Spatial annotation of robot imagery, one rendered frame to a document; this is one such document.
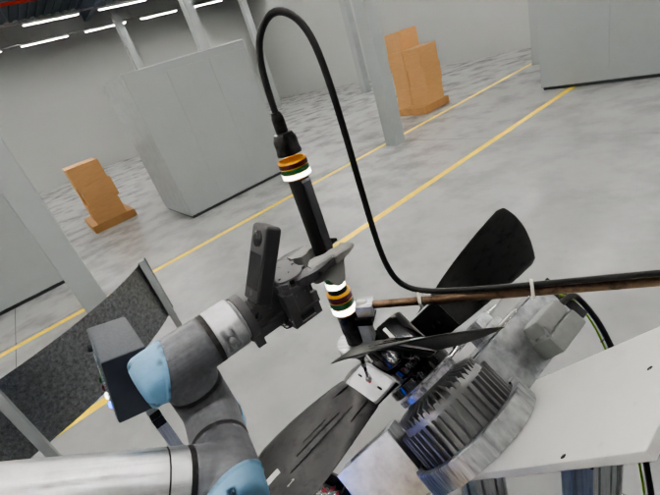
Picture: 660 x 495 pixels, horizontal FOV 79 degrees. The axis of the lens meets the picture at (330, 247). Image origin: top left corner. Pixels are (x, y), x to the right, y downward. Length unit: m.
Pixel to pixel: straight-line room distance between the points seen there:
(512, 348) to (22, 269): 6.23
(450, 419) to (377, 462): 0.20
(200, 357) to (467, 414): 0.47
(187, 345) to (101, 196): 8.10
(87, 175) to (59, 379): 6.45
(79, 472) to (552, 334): 0.81
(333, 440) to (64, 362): 1.81
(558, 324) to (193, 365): 0.72
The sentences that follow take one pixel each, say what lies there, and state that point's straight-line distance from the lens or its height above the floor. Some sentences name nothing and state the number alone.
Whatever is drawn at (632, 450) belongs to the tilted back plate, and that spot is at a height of 1.35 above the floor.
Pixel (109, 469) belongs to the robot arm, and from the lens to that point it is 0.50.
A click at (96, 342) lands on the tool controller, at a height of 1.25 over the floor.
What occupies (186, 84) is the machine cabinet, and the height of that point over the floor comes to 1.88.
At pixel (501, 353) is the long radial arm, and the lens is 0.93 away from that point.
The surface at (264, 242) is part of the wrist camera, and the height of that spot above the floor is 1.57.
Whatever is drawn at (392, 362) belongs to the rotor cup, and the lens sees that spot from 0.82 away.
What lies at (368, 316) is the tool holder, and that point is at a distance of 0.69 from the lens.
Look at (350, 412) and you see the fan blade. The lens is 0.80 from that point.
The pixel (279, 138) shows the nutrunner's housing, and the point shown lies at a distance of 0.58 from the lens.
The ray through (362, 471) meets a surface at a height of 1.02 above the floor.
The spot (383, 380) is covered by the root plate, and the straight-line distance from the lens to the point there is 0.82.
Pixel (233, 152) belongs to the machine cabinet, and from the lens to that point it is 7.02.
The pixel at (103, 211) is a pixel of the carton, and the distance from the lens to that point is 8.67.
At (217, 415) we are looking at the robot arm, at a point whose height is 1.40.
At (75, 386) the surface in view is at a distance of 2.45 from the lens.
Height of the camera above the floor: 1.78
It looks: 26 degrees down
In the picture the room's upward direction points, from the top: 19 degrees counter-clockwise
